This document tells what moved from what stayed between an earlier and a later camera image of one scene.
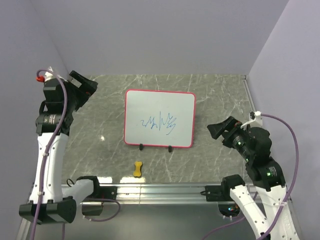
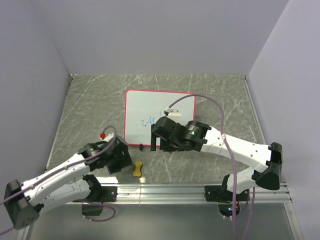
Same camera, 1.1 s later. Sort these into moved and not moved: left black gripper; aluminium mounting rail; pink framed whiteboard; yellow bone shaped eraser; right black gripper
Moved: left black gripper; right black gripper
Not moved: yellow bone shaped eraser; aluminium mounting rail; pink framed whiteboard
